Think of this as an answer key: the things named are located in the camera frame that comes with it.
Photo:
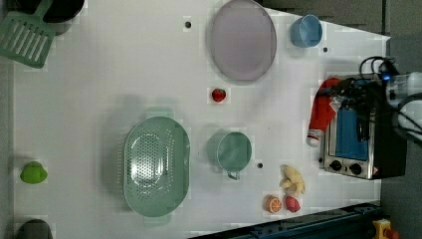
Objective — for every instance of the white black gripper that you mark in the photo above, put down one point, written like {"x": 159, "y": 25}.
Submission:
{"x": 366, "y": 94}

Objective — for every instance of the red ketchup bottle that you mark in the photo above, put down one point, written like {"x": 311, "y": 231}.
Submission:
{"x": 324, "y": 110}

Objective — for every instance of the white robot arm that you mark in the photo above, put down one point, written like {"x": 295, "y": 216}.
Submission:
{"x": 402, "y": 111}

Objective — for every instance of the green oval strainer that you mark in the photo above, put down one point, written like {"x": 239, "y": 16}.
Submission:
{"x": 155, "y": 156}

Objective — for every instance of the silver toaster oven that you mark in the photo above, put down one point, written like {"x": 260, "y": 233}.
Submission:
{"x": 361, "y": 141}

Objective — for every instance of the blue cup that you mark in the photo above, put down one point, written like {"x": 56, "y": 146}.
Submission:
{"x": 306, "y": 32}

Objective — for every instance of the yellow toy banana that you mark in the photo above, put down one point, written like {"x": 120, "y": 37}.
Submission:
{"x": 293, "y": 181}

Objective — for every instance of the round grey plate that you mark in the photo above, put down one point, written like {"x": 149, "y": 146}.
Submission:
{"x": 243, "y": 40}

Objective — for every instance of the red toy fruit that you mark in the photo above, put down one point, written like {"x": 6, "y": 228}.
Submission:
{"x": 292, "y": 204}

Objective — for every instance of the red toy strawberry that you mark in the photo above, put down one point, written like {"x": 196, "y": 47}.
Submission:
{"x": 218, "y": 95}

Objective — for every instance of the green metal cup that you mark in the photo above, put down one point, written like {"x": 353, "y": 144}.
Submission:
{"x": 230, "y": 151}

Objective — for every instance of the orange slice toy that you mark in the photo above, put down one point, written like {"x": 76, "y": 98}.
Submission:
{"x": 273, "y": 204}

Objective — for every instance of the yellow red clamp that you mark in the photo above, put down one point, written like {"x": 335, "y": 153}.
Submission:
{"x": 383, "y": 230}

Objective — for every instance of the black cylinder holder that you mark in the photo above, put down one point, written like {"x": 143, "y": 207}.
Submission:
{"x": 60, "y": 15}

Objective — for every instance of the green slotted spatula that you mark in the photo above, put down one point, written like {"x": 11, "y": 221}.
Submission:
{"x": 27, "y": 38}

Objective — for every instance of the green toy pepper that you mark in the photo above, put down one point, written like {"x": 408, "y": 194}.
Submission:
{"x": 33, "y": 173}

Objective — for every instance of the black cylinder cup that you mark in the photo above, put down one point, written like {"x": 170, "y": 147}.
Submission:
{"x": 34, "y": 229}

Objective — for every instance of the blue metal frame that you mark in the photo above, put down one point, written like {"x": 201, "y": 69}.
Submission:
{"x": 351, "y": 222}

